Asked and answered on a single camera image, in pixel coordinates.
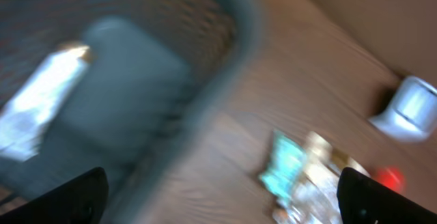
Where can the grey plastic shopping basket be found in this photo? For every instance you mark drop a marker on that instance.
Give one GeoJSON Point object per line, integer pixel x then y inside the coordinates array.
{"type": "Point", "coordinates": [158, 66]}

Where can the white barcode scanner stand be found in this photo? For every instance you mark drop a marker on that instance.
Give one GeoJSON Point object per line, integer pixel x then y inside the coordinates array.
{"type": "Point", "coordinates": [410, 116]}

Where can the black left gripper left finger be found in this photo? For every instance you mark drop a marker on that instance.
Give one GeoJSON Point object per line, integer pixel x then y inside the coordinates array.
{"type": "Point", "coordinates": [79, 201]}

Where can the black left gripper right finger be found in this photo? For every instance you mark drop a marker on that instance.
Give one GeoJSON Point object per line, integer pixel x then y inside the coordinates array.
{"type": "Point", "coordinates": [364, 201]}

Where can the white Pantene tube gold cap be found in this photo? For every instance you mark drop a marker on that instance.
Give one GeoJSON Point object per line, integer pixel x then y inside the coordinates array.
{"type": "Point", "coordinates": [26, 116]}

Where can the beige dried fruit pouch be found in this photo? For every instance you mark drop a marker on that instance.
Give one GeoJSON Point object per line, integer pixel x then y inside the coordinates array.
{"type": "Point", "coordinates": [314, 193]}

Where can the teal snack packet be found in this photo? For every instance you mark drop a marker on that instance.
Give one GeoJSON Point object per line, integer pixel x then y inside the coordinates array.
{"type": "Point", "coordinates": [283, 168]}

